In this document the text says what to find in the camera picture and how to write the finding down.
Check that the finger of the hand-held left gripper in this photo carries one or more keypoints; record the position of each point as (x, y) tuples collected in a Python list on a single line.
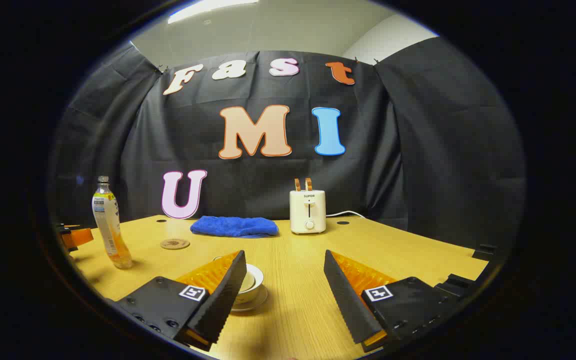
[(80, 238)]

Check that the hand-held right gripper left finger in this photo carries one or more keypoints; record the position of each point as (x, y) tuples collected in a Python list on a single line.
[(223, 300)]

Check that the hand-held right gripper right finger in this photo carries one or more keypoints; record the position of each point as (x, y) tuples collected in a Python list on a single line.
[(348, 305)]

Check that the white teacup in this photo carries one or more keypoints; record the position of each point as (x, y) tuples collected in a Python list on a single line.
[(250, 296)]

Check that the clear water bottle orange drink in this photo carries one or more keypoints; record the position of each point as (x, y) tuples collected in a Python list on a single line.
[(110, 230)]

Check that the round cork coaster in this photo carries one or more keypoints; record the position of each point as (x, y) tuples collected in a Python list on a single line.
[(175, 244)]

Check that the blue towel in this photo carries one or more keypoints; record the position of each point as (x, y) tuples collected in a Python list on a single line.
[(234, 226)]

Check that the white toaster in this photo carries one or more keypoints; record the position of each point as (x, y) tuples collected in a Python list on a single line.
[(308, 212)]

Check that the black clamp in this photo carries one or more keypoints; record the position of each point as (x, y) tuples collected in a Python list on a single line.
[(484, 251), (452, 286)]

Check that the black backdrop cloth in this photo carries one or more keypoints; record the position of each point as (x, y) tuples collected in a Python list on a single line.
[(408, 150)]

